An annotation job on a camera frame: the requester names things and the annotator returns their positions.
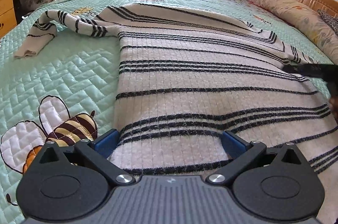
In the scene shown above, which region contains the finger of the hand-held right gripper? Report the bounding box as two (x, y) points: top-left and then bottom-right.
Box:
(281, 63), (322, 78)

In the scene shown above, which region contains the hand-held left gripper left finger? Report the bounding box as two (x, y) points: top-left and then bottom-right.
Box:
(33, 129), (136, 186)

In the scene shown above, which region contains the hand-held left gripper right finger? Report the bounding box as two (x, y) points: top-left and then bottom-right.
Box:
(206, 131), (309, 186)

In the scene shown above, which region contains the white black-striped sweater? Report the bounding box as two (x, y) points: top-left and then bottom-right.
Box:
(13, 3), (338, 224)

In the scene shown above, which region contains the dark patterned cloth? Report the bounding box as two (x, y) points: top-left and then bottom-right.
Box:
(317, 9), (338, 35)

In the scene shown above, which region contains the green quilted bee bedspread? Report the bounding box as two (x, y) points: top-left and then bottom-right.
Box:
(0, 0), (338, 224)

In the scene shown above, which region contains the wooden desk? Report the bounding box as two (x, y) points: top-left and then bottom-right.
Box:
(0, 0), (67, 39)

